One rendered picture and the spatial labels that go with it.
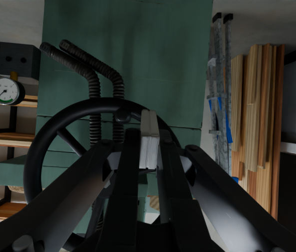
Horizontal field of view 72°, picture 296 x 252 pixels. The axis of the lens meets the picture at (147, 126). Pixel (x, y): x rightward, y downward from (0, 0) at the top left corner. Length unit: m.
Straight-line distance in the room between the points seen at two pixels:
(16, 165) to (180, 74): 0.49
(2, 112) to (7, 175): 2.98
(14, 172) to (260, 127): 1.70
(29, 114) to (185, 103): 3.01
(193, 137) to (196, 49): 0.23
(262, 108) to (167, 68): 1.41
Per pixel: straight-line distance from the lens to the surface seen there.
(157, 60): 0.56
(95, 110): 0.36
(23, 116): 3.44
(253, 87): 1.88
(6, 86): 0.57
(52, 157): 0.59
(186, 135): 0.55
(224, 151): 1.36
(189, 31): 0.60
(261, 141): 1.88
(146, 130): 0.16
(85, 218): 0.50
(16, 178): 0.64
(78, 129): 0.56
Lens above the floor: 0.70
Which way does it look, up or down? 1 degrees up
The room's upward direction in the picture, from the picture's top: 175 degrees counter-clockwise
